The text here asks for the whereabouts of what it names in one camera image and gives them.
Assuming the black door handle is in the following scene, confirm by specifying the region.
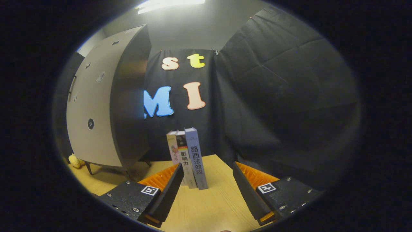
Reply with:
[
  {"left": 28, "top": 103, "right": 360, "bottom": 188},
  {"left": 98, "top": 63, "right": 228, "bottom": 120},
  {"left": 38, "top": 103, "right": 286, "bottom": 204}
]
[{"left": 68, "top": 76, "right": 77, "bottom": 103}]

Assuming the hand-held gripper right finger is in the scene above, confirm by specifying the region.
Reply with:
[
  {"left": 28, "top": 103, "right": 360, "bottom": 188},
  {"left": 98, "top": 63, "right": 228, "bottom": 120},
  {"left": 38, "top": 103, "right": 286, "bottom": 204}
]
[{"left": 232, "top": 162, "right": 322, "bottom": 226}]

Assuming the dark grey cabinet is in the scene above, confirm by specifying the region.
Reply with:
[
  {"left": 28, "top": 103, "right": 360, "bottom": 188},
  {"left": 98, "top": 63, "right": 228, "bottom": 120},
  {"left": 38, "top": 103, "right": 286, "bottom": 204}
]
[{"left": 66, "top": 24, "right": 152, "bottom": 177}]

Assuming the yellow plush toy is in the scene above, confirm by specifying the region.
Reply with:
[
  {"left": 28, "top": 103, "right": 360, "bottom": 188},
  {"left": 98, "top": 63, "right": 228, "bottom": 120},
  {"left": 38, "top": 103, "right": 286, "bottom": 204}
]
[{"left": 68, "top": 154, "right": 86, "bottom": 169}]

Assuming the long ceiling light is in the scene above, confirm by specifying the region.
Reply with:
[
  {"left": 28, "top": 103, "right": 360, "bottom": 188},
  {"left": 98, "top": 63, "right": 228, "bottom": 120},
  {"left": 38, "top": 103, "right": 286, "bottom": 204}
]
[{"left": 137, "top": 0, "right": 206, "bottom": 14}]

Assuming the grey blue spine book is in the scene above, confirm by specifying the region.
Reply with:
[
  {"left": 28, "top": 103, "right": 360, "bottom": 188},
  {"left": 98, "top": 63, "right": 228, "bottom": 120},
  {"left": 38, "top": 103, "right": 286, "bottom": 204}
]
[{"left": 184, "top": 127, "right": 209, "bottom": 190}]

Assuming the black backdrop cloth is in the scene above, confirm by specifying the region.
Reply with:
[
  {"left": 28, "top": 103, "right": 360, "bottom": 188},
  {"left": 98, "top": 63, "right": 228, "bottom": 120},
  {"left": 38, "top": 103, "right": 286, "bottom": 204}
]
[{"left": 53, "top": 6, "right": 361, "bottom": 190}]

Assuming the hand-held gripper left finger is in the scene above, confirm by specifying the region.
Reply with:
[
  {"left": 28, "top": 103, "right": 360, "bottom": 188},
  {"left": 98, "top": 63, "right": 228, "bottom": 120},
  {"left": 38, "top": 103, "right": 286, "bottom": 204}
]
[{"left": 98, "top": 163, "right": 184, "bottom": 228}]

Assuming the black yellow spine book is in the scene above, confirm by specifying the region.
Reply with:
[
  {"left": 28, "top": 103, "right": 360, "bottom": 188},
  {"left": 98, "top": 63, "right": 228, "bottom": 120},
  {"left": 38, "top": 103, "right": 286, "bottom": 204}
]
[{"left": 175, "top": 130, "right": 197, "bottom": 189}]

